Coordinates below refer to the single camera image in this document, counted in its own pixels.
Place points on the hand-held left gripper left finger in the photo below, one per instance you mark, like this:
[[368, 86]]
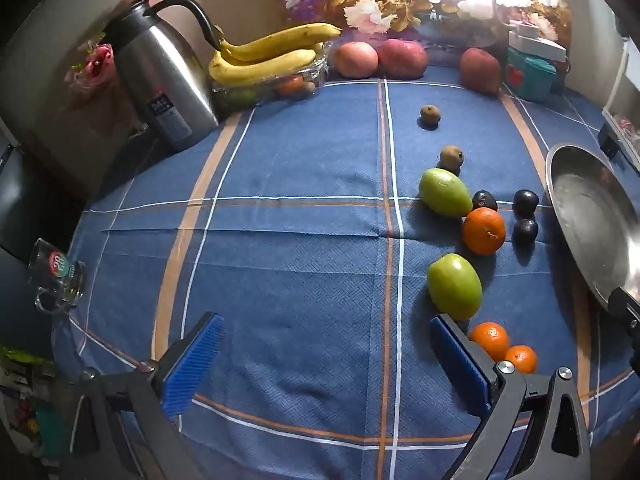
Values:
[[195, 365]]

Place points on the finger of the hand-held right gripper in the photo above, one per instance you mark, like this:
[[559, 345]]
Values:
[[627, 312]]

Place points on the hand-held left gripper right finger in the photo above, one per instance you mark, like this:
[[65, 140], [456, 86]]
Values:
[[460, 365]]

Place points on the small mandarin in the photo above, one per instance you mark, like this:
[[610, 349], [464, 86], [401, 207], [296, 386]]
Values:
[[490, 340], [521, 359]]

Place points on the stainless steel basin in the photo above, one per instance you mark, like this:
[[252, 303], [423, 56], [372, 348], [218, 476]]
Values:
[[590, 215]]

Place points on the dark plum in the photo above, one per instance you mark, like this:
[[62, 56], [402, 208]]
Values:
[[525, 231], [525, 203], [485, 201]]

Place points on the large orange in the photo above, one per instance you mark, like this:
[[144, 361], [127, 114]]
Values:
[[483, 231]]

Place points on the brown kiwi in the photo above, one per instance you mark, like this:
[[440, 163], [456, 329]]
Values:
[[430, 115], [451, 158]]

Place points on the blue plaid tablecloth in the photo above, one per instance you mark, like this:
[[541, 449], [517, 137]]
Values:
[[300, 260]]

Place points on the glass mug with logo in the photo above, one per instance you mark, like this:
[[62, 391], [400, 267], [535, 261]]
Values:
[[57, 275]]

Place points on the green printed packet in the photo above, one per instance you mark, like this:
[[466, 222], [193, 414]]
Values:
[[25, 390]]

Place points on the black power adapter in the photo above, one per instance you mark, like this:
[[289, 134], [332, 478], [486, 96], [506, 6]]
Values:
[[610, 141]]

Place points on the pink plastic bag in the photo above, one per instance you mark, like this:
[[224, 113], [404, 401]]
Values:
[[627, 127]]

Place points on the teal plastic box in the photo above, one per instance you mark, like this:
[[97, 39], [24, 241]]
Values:
[[530, 77]]

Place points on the clear plastic fruit tray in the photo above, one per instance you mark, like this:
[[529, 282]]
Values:
[[260, 92]]

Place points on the large dark red apple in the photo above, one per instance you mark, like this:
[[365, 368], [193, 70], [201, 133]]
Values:
[[480, 71]]

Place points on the steel electric kettle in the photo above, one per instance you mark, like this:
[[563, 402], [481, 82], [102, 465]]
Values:
[[160, 80]]

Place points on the small orange fruit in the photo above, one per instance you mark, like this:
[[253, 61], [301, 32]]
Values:
[[291, 85]]

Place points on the yellow banana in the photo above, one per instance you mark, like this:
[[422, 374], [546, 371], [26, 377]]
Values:
[[280, 41], [260, 67]]

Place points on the pink artificial flower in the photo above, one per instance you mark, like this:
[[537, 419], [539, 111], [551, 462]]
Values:
[[97, 60]]

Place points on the pale red apple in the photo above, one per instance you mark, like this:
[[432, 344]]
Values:
[[355, 59]]

